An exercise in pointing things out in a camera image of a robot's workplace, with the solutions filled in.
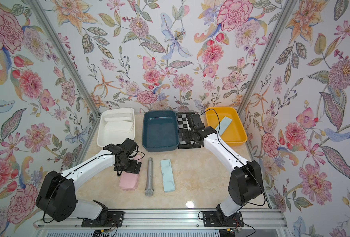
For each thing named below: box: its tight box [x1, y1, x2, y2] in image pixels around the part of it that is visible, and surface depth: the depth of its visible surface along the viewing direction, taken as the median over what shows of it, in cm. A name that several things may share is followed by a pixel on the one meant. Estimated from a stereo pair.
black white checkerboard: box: [176, 113, 196, 145], surface depth 112 cm
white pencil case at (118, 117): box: [104, 112, 132, 122], surface depth 115 cm
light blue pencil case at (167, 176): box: [160, 158, 176, 193], surface depth 88 cm
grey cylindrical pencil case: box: [144, 157, 154, 197], surface depth 86 cm
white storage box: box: [96, 107, 135, 148], surface depth 112 cm
